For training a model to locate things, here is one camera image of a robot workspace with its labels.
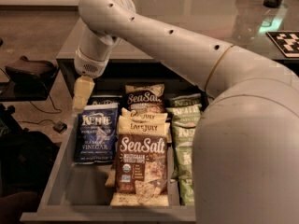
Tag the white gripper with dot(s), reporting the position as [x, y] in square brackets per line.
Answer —
[89, 64]

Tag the blue Kettle chip bag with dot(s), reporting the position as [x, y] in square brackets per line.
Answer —
[97, 134]

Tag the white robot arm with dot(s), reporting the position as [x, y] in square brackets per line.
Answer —
[245, 153]

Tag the middle Late July chip bag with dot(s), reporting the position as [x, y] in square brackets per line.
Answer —
[155, 128]

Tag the late july chip bag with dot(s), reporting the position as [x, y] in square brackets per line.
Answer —
[155, 128]
[147, 116]

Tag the rear Late July chip bag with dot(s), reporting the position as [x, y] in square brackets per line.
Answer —
[147, 116]

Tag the back brown SeaSalt chip bag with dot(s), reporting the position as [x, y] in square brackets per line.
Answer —
[145, 97]

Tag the brown seasalt chip bag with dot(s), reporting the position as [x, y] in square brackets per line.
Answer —
[145, 97]
[141, 171]

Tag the back green Kettle chip bag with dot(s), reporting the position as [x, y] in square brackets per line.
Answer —
[185, 100]

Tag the green kettle chip bag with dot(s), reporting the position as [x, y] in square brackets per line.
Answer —
[185, 100]
[185, 114]
[182, 135]

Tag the front brown SeaSalt chip bag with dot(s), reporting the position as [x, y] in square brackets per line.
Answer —
[141, 171]

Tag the open grey top drawer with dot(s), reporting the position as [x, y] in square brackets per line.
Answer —
[76, 194]

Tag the front green jalapeno chip bag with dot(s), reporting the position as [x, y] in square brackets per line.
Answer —
[184, 174]

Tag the small black power adapter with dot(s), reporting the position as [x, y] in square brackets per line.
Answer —
[59, 127]

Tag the black device on stand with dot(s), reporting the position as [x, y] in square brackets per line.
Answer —
[31, 75]

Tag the dark chair at left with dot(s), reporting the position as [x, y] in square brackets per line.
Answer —
[27, 158]

